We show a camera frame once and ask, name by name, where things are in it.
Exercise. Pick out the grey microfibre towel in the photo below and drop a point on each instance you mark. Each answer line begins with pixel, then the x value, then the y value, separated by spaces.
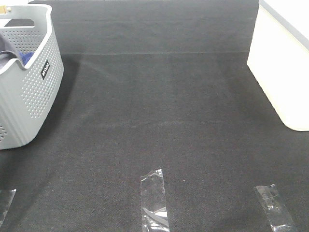
pixel 8 55

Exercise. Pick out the blue towel in basket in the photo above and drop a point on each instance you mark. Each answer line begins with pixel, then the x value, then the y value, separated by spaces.
pixel 25 57

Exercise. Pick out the black felt table mat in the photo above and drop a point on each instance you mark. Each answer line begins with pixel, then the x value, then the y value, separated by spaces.
pixel 153 85

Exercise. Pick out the clear tape strip middle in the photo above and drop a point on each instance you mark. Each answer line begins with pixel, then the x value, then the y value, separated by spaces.
pixel 154 214

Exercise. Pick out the clear tape strip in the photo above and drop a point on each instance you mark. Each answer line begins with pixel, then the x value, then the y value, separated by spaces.
pixel 154 214
pixel 6 198
pixel 279 218

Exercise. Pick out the grey perforated laundry basket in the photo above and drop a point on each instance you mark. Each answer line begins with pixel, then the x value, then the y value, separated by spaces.
pixel 27 94

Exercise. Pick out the cream white storage basket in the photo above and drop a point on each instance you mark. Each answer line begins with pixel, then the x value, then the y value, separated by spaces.
pixel 279 58

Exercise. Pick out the clear tape strip left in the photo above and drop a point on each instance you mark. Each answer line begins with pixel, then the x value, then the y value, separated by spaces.
pixel 6 198

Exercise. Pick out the clear tape strip right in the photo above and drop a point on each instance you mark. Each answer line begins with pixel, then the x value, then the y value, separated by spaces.
pixel 279 218

